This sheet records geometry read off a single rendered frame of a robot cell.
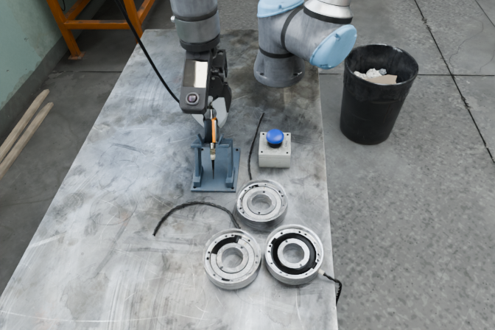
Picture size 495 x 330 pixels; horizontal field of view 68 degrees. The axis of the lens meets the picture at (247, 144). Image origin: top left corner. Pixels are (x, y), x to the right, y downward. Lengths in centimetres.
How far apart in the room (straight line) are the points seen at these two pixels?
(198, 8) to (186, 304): 50
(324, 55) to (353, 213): 102
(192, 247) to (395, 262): 110
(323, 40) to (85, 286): 70
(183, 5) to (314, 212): 46
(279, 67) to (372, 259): 95
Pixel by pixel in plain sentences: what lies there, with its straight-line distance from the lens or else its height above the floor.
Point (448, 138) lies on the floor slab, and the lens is 222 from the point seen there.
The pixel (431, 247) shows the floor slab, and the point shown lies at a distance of 176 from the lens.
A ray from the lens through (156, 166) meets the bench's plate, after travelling 88.
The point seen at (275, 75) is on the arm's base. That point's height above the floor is 84.
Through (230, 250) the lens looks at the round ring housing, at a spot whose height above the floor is 82.
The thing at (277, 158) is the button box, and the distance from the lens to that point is 81.
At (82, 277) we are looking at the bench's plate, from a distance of 78.
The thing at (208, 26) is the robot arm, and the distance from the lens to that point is 63.
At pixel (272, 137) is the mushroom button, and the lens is 80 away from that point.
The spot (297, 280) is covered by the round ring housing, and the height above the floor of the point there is 83.
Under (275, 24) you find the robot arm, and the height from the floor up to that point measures 99.
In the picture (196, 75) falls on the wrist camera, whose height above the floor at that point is 107.
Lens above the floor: 145
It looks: 47 degrees down
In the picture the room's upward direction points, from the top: 4 degrees counter-clockwise
